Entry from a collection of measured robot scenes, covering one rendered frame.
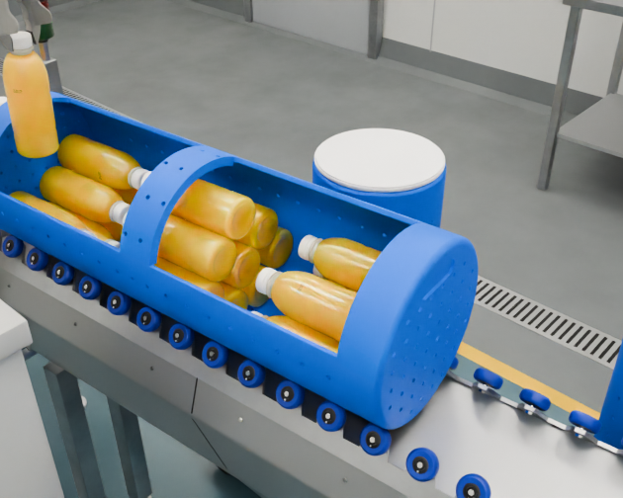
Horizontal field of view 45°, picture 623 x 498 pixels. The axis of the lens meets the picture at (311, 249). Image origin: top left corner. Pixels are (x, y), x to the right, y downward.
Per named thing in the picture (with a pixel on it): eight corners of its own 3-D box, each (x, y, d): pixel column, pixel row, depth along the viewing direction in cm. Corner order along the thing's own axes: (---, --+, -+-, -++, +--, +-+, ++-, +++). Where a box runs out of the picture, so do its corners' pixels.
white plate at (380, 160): (345, 119, 176) (344, 124, 177) (292, 171, 155) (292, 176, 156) (461, 141, 166) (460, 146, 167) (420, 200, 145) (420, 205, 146)
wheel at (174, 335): (192, 327, 122) (199, 328, 124) (171, 317, 124) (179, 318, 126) (182, 354, 122) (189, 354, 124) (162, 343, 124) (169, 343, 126)
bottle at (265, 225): (266, 202, 121) (182, 169, 130) (245, 240, 119) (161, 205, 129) (284, 219, 127) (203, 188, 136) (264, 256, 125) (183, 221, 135)
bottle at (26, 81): (27, 138, 136) (8, 37, 126) (65, 141, 136) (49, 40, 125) (10, 156, 130) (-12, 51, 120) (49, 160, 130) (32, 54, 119)
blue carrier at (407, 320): (373, 471, 103) (382, 308, 86) (-12, 257, 146) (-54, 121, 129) (469, 355, 121) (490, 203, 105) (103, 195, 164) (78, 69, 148)
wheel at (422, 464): (440, 457, 100) (445, 456, 102) (410, 442, 102) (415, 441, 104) (428, 488, 100) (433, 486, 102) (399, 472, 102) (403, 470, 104)
